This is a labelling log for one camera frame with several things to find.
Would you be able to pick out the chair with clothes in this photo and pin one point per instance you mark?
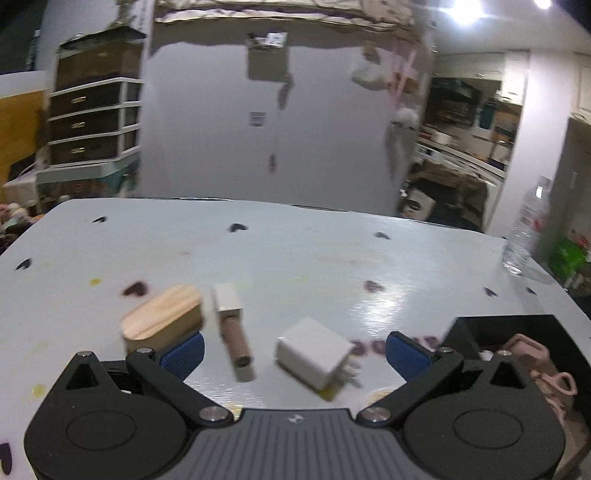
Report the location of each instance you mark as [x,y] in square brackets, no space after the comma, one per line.
[443,198]

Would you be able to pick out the printed blanket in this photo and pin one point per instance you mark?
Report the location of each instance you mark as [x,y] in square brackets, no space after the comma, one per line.
[277,11]

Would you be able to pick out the white kitchen wall cabinets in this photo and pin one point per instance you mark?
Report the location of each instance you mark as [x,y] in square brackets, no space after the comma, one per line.
[489,69]

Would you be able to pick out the small white knob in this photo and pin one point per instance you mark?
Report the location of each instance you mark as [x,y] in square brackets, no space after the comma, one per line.
[485,356]

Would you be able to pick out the teal patterned cabinet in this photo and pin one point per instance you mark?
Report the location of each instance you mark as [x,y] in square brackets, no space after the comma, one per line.
[83,182]

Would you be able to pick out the glass fish tank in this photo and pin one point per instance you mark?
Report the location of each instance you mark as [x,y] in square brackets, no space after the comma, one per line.
[99,62]

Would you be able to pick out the pile of plush toys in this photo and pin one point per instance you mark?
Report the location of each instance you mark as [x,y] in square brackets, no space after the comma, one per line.
[14,221]

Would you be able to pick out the pink hanging ribbons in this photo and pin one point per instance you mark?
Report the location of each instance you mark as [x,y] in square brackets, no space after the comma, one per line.
[401,64]

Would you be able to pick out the white charger plug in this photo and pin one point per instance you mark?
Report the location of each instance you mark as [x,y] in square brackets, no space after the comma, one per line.
[309,355]

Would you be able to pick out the clear wall shelf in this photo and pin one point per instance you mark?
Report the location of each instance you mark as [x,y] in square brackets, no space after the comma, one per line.
[265,40]

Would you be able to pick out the clear plastic water bottle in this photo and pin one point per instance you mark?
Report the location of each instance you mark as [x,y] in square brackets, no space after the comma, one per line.
[524,230]

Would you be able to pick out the white sheep plush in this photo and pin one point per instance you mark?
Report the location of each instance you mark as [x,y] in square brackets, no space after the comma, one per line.
[406,117]

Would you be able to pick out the teal bottle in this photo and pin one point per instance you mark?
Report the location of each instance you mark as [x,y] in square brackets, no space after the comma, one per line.
[485,116]

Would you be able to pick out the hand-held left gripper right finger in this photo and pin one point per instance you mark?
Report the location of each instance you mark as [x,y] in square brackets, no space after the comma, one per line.
[407,357]

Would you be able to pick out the black storage box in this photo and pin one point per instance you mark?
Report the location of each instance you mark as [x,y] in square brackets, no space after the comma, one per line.
[466,330]

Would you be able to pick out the white wall hook plate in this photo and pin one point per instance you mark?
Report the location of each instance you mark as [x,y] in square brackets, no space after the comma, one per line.
[257,118]

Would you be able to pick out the brown tube with white cap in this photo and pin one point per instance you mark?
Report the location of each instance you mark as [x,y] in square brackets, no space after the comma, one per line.
[233,337]

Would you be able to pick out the oval wooden box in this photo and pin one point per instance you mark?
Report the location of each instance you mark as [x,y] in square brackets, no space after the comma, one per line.
[157,318]

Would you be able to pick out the white drawer unit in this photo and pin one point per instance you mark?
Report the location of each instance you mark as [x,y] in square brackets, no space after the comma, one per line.
[92,124]

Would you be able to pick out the white hanging bag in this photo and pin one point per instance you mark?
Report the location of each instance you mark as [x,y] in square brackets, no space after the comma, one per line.
[369,74]

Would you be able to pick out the ceiling lamp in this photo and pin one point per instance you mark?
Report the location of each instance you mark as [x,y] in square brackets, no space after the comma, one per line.
[464,9]

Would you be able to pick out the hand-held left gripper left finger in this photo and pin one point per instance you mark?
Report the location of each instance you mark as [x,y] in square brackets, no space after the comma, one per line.
[184,356]

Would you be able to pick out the white appliance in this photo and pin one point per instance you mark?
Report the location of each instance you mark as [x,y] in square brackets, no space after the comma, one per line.
[23,182]

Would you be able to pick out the green package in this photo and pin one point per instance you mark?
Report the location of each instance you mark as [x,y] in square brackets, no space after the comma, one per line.
[568,256]

